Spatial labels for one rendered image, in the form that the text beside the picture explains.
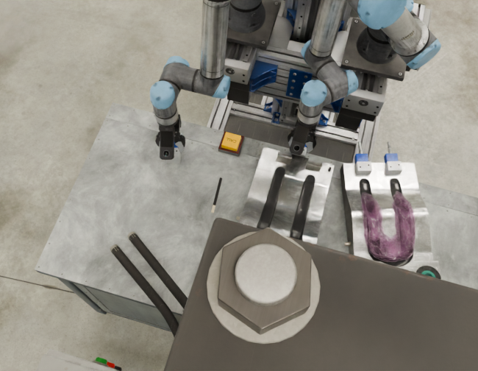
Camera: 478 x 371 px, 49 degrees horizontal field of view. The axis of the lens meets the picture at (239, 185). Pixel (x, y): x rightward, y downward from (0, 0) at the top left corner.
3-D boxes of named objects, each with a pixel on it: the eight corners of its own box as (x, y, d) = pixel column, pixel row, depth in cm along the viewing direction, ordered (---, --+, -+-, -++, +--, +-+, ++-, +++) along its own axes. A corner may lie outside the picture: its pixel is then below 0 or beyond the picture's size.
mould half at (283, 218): (262, 157, 195) (263, 140, 183) (329, 176, 192) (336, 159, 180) (222, 285, 175) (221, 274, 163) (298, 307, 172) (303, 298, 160)
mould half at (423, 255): (340, 169, 193) (345, 155, 183) (409, 169, 194) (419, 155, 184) (354, 305, 173) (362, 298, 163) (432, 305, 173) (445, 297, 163)
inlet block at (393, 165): (379, 145, 195) (383, 138, 190) (393, 145, 195) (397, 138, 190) (384, 177, 189) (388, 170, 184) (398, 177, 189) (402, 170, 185)
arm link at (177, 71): (201, 73, 174) (190, 101, 169) (169, 66, 175) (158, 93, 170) (199, 59, 166) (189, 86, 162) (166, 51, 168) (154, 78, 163)
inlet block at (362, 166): (351, 145, 195) (354, 138, 190) (364, 145, 195) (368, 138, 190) (354, 177, 189) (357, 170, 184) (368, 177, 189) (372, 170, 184)
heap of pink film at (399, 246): (356, 192, 183) (361, 182, 176) (406, 191, 184) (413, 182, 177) (364, 263, 172) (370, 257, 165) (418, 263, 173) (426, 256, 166)
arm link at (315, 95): (334, 91, 160) (310, 102, 158) (328, 111, 170) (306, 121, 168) (320, 73, 163) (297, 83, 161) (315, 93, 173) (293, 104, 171)
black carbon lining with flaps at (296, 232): (274, 168, 186) (276, 154, 177) (318, 179, 184) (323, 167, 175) (248, 258, 172) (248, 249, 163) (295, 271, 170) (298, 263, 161)
